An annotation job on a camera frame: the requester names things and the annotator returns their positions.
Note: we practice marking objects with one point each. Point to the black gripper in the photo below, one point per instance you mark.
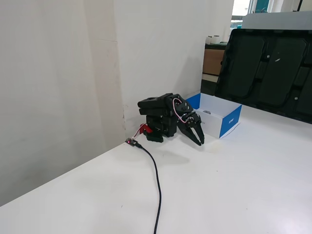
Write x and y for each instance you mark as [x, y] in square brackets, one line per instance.
[191, 121]

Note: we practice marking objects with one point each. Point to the gray block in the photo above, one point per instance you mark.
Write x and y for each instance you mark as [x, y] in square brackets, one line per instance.
[207, 112]

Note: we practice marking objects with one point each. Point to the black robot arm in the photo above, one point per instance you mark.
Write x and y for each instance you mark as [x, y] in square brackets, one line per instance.
[156, 114]

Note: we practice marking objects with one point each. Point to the blue and white box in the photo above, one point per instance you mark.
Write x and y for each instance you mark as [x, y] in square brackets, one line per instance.
[230, 122]

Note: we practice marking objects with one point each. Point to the brown cardboard box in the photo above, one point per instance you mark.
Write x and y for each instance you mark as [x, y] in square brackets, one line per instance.
[213, 62]

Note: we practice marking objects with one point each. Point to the red clamp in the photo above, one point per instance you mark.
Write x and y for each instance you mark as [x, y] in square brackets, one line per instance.
[145, 128]

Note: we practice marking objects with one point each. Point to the small controller board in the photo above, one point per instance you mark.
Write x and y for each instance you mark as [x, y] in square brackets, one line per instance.
[131, 142]

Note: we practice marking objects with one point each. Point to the black plastic tray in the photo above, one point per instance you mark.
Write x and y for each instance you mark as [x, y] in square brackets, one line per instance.
[263, 70]

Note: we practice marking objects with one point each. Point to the white cup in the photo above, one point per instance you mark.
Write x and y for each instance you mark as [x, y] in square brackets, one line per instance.
[209, 39]
[216, 39]

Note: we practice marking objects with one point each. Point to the gray panel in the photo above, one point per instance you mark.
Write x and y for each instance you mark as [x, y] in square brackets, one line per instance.
[275, 20]

